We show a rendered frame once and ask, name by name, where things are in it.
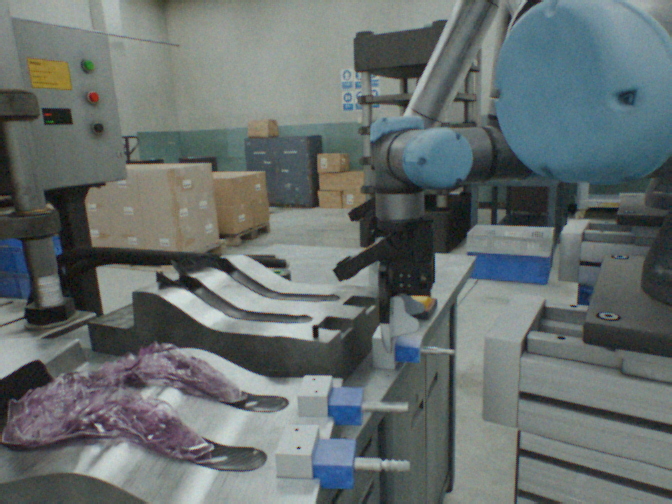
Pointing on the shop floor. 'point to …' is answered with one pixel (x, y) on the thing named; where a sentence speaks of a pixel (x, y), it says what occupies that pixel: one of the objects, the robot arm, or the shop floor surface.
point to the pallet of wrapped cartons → (157, 211)
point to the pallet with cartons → (241, 205)
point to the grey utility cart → (591, 201)
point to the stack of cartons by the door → (339, 182)
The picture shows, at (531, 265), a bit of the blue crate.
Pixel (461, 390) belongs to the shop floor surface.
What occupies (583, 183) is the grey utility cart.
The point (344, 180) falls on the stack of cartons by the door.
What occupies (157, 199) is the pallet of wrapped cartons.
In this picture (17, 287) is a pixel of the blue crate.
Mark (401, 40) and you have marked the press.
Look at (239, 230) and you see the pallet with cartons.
